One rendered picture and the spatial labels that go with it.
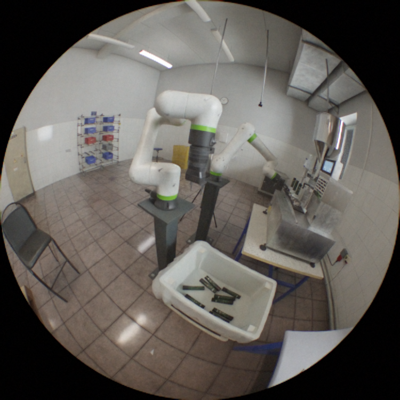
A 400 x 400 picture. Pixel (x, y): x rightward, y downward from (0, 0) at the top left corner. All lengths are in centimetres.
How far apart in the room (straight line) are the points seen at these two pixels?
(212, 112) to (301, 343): 106
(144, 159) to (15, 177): 446
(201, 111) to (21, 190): 481
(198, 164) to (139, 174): 35
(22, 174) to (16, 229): 322
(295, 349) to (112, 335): 130
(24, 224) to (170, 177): 154
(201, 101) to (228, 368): 172
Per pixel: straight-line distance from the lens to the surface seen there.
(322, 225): 101
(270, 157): 135
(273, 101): 493
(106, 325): 148
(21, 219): 167
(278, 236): 88
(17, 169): 478
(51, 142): 499
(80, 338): 162
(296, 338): 83
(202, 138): 44
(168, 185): 68
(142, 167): 70
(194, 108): 45
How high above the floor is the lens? 135
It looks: 29 degrees down
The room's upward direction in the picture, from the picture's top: 11 degrees clockwise
